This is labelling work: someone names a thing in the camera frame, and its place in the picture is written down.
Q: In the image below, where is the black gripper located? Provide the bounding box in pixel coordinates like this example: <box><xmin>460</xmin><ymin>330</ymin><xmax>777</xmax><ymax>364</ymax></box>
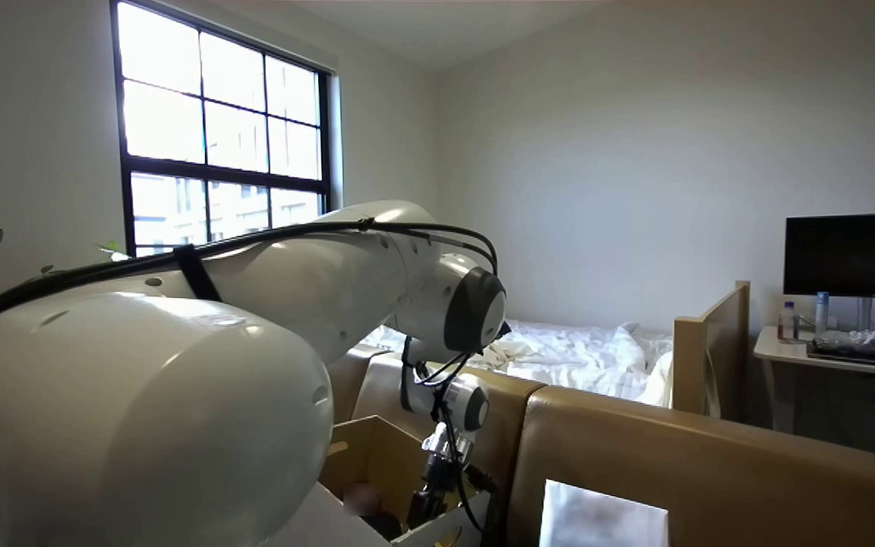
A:
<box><xmin>408</xmin><ymin>420</ymin><xmax>466</xmax><ymax>531</ymax></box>

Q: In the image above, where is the cardboard box with handle slot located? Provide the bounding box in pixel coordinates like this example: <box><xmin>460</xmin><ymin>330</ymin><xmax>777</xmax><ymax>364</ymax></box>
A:
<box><xmin>254</xmin><ymin>411</ymin><xmax>494</xmax><ymax>547</ymax></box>

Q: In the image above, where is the small clear bottle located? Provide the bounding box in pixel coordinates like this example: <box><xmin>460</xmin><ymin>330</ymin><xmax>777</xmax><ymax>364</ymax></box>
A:
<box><xmin>776</xmin><ymin>294</ymin><xmax>807</xmax><ymax>346</ymax></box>

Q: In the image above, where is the dark keyboard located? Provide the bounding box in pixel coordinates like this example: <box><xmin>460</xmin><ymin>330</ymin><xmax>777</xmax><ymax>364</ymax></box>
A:
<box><xmin>807</xmin><ymin>328</ymin><xmax>875</xmax><ymax>372</ymax></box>

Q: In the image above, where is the small pink cube box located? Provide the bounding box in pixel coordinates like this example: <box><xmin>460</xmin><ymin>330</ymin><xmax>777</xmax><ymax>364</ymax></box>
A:
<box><xmin>345</xmin><ymin>482</ymin><xmax>382</xmax><ymax>518</ymax></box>

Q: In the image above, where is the wooden bed frame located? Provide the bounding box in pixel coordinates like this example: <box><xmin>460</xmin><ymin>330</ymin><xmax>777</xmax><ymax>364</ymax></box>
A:
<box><xmin>669</xmin><ymin>280</ymin><xmax>756</xmax><ymax>424</ymax></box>

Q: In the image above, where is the white crumpled bedsheet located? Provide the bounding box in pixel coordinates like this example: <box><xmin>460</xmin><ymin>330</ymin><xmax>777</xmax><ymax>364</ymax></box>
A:
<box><xmin>355</xmin><ymin>317</ymin><xmax>681</xmax><ymax>411</ymax></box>

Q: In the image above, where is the black computer monitor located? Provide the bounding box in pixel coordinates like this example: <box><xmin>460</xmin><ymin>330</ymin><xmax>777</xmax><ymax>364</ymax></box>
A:
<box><xmin>782</xmin><ymin>206</ymin><xmax>875</xmax><ymax>303</ymax></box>

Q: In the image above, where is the white desk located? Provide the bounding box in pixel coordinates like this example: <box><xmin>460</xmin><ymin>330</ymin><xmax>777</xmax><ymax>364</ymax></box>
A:
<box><xmin>752</xmin><ymin>321</ymin><xmax>875</xmax><ymax>440</ymax></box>

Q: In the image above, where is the slim blue bottle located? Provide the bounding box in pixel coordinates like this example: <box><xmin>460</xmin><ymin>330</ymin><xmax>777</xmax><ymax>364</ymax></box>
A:
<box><xmin>812</xmin><ymin>288</ymin><xmax>835</xmax><ymax>337</ymax></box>

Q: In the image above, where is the black framed window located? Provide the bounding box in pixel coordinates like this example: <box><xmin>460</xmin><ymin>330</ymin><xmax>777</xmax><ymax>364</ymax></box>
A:
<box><xmin>106</xmin><ymin>0</ymin><xmax>346</xmax><ymax>255</ymax></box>

